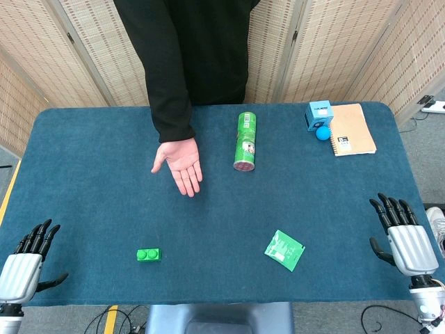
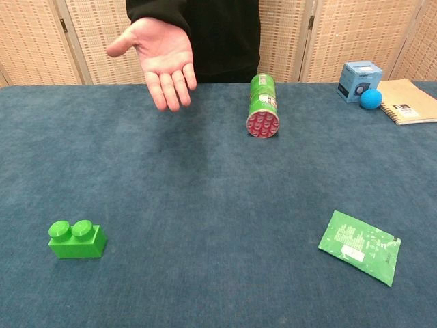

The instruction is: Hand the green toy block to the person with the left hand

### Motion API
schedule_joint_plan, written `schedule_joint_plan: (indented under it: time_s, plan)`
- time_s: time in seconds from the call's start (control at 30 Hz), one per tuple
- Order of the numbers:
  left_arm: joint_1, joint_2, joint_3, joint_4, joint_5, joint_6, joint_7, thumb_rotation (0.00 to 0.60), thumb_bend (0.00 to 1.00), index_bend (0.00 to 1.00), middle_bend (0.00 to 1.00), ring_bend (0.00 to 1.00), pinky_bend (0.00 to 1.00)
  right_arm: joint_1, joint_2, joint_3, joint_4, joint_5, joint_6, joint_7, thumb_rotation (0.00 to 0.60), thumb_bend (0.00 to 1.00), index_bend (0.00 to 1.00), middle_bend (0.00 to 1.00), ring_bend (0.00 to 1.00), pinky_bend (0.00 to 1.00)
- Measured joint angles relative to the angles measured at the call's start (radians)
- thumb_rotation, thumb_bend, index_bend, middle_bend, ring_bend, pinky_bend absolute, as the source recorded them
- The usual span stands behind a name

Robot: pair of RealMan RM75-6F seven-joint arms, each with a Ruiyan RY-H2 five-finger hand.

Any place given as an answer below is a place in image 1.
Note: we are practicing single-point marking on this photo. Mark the person's right hand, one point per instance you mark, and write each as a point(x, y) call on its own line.
point(182, 158)

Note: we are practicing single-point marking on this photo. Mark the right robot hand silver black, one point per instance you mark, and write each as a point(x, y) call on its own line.
point(412, 248)

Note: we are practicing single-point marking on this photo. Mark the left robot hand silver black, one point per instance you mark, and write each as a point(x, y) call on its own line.
point(19, 275)

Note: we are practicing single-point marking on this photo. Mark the green toy brick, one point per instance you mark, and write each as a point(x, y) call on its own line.
point(149, 255)

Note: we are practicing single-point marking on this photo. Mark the person's right forearm black sleeve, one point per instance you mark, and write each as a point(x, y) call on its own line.
point(170, 104)

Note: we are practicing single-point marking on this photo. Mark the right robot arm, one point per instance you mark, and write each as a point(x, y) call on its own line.
point(427, 302)

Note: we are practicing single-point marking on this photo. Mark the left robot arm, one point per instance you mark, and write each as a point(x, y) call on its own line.
point(8, 320)

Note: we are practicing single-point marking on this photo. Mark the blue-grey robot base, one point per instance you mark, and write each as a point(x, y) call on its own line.
point(219, 318)

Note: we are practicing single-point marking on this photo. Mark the person's torso black clothing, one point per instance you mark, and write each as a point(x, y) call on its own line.
point(215, 52)

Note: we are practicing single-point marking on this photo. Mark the white sneaker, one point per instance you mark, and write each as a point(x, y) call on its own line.
point(436, 226)

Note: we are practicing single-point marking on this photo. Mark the blue tablecloth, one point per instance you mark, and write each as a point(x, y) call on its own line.
point(222, 208)

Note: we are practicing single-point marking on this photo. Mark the green cylindrical can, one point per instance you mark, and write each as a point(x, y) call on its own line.
point(245, 142)

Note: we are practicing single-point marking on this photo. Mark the woven bamboo folding screen panel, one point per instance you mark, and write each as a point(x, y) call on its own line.
point(410, 62)
point(41, 52)
point(114, 62)
point(271, 52)
point(330, 52)
point(17, 115)

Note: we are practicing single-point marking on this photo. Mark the green foil sachet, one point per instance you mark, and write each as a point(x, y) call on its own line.
point(285, 250)

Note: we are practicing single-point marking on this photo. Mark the tan spiral notebook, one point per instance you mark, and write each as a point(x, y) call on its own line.
point(353, 128)

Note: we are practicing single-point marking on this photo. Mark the light blue cardboard box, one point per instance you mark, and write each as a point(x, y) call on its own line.
point(318, 116)

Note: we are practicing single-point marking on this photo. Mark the blue ball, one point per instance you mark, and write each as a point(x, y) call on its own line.
point(323, 133)

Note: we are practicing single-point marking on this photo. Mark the white power strip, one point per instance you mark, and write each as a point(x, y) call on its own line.
point(434, 107)

